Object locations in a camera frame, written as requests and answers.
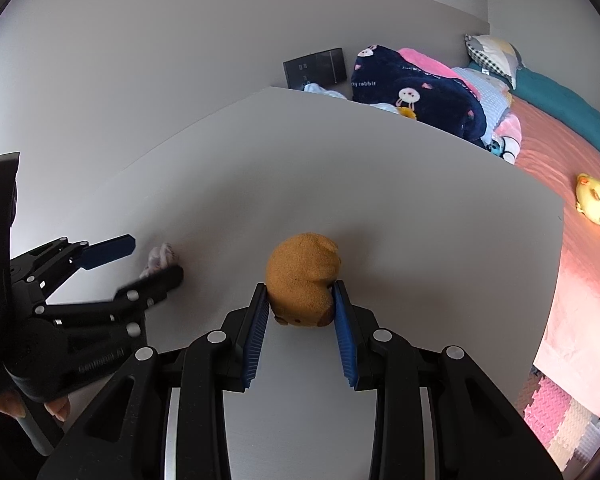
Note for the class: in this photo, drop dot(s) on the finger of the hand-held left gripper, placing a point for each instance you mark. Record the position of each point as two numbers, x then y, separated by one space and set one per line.
110 250
150 287

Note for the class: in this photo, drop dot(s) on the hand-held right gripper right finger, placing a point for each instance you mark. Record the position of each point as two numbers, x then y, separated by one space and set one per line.
344 340

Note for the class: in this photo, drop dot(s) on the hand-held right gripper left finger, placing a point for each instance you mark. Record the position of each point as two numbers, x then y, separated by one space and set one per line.
255 340

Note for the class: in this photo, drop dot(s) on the small lilac white cloth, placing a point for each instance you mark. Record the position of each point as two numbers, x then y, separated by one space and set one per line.
160 255

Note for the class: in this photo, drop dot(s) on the brown plush toy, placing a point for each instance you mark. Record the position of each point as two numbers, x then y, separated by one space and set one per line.
300 270

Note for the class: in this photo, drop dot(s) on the person's left hand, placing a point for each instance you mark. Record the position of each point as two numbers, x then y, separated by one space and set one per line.
60 410

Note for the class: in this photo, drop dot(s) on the grey metal pole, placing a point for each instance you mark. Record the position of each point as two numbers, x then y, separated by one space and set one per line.
40 432

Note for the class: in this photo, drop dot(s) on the white cabinet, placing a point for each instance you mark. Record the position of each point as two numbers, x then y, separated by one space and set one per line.
330 170

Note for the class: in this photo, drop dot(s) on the bed with pink sheet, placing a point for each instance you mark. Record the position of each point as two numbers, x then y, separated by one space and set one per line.
580 285

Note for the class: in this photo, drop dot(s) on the light blue baby cloth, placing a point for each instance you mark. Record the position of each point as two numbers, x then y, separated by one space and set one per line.
325 91

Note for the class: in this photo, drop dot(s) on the navy pink rabbit print blanket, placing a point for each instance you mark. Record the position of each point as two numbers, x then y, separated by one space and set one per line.
430 95

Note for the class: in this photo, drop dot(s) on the pink white cartoon folded blanket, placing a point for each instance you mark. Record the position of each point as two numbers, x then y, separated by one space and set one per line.
507 137

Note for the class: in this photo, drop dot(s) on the yellow plush chick toy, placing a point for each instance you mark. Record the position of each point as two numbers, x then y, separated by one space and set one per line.
595 200

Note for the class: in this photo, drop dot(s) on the light blue bubble blanket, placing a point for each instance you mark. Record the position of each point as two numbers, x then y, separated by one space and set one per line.
487 90

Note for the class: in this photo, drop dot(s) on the checkered white pillow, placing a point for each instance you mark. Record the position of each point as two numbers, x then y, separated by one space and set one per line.
495 52

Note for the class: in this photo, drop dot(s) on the teal pillow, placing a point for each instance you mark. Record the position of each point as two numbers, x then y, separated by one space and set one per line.
565 100

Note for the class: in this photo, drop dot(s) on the dark wall socket panel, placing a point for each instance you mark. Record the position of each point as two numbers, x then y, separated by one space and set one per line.
315 67

